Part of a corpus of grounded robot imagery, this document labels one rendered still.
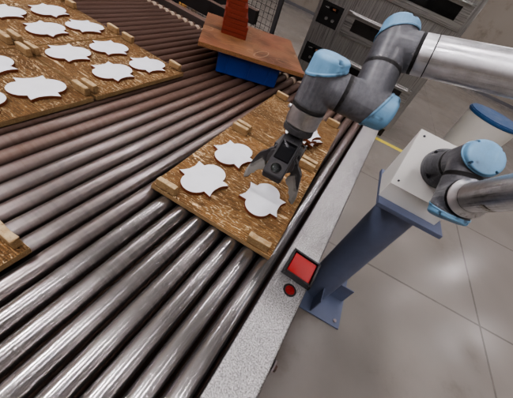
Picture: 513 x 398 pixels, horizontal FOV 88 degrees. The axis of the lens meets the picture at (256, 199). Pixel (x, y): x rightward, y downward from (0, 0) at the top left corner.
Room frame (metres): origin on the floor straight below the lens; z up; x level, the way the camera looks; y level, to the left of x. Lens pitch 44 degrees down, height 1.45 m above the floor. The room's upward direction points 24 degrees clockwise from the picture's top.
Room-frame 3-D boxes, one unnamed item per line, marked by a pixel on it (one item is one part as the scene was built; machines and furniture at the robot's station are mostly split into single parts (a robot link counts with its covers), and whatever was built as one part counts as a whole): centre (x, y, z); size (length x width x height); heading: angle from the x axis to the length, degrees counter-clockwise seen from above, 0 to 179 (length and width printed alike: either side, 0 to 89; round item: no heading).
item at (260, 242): (0.39, -0.05, 0.95); 0.06 x 0.02 x 0.03; 81
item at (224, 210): (0.60, 0.05, 0.93); 0.41 x 0.35 x 0.02; 171
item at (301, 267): (0.39, -0.17, 0.92); 0.06 x 0.06 x 0.01; 77
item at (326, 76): (0.57, -0.03, 1.27); 0.09 x 0.08 x 0.11; 89
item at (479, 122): (3.74, -2.24, 0.38); 0.62 x 0.62 x 0.76
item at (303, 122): (0.57, -0.02, 1.19); 0.08 x 0.08 x 0.05
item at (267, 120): (1.02, -0.02, 0.93); 0.41 x 0.35 x 0.02; 171
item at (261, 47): (1.50, 0.35, 1.03); 0.50 x 0.50 x 0.02; 20
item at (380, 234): (0.98, -0.59, 0.43); 0.38 x 0.38 x 0.87; 83
